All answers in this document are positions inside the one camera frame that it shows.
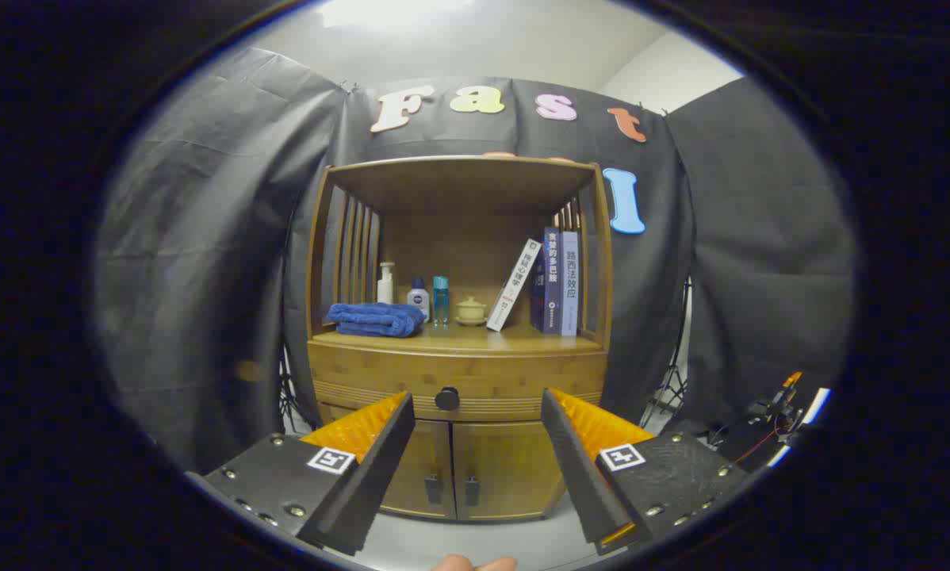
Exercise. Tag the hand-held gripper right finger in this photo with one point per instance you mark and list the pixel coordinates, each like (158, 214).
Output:
(582, 476)

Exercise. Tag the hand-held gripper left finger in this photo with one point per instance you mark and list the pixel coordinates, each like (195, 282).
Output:
(372, 476)

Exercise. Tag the wooden drawer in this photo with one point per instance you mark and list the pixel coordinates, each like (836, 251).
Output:
(380, 377)

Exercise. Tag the black drawer knob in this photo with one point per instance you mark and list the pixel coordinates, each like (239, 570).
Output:
(447, 398)

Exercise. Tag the wooden countertop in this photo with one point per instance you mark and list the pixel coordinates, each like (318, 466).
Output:
(475, 339)

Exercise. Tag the wooden cabinet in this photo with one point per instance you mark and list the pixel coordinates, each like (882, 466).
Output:
(459, 238)

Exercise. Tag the black light stand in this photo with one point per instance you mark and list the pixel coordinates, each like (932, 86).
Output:
(291, 396)
(670, 381)

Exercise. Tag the blue folded towel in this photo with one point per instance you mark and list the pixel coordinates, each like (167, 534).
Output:
(372, 319)

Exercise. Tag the white bottle with blue cap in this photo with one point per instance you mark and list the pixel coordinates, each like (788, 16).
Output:
(418, 303)

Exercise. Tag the white pump bottle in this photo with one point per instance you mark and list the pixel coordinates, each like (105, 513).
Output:
(385, 289)

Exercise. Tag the clear blue bottle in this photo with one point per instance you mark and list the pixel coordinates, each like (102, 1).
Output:
(440, 301)

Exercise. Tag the pale grey-blue book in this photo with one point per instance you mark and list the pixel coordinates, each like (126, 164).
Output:
(570, 285)

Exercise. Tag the beige lidded teacup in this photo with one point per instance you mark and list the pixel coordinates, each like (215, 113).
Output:
(470, 311)

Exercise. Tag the dark blue book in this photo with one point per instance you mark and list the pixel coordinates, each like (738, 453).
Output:
(550, 285)

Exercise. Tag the white book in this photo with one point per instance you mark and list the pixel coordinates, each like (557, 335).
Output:
(513, 287)

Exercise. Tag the black device with orange tip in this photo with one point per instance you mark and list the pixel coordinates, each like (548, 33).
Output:
(780, 408)

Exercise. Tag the black backdrop cloth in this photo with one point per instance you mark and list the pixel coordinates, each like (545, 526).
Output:
(205, 238)

